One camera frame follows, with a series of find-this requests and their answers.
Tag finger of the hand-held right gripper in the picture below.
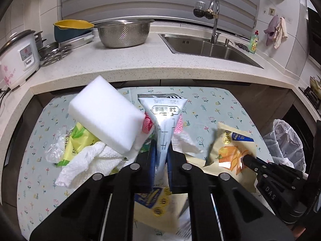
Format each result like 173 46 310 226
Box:
241 155 308 181

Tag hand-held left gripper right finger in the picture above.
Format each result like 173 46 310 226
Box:
167 143 295 241

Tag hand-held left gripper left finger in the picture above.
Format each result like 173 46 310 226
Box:
29 138 157 241

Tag yellow snack packet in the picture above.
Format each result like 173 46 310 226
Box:
133 187 188 234
204 122 257 194

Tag bin with clear bag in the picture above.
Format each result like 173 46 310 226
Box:
262 119 308 174

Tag silver white pouch packet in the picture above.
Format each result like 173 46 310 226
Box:
137 93 188 181

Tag white sponge block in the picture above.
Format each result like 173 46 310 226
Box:
68 75 146 155

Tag green yellow plastic packet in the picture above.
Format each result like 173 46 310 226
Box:
56 122 101 167

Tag clear plastic wrapper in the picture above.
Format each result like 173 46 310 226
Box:
45 128 73 165

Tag wooden base cabinet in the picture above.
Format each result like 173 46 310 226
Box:
236 82 296 121

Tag floral tablecloth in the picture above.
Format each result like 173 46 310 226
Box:
16 87 275 241

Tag gas stove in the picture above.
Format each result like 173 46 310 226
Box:
298 85 321 117

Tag pan on stove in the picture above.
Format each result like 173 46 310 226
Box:
309 75 321 93

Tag dark scrubber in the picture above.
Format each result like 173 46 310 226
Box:
234 41 250 53

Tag green dish soap bottle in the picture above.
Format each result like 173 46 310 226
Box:
249 30 260 54

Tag steel sink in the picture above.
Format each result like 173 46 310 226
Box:
158 33 264 69

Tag steel colander bowl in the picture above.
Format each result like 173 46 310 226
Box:
93 19 155 49

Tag hanging cloths pink purple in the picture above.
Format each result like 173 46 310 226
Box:
273 17 288 49

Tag purple hanging cloth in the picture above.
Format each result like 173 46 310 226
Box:
263 15 280 46

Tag metal tray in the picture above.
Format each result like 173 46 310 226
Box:
59 30 94 50

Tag black range hood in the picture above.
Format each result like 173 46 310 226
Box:
307 6 321 64

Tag metal steamer rack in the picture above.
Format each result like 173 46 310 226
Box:
38 41 73 67

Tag chrome faucet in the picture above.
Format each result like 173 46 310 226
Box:
193 0 222 44

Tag blue yellow bowl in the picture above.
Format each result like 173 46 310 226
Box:
53 19 94 43

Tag grey window blind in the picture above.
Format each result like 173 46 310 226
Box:
60 0 261 39

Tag stacked metal pots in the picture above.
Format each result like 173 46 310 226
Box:
34 31 48 53

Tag white rice cooker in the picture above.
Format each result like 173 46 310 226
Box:
0 30 42 91

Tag black power cable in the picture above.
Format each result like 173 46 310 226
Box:
0 87 12 111

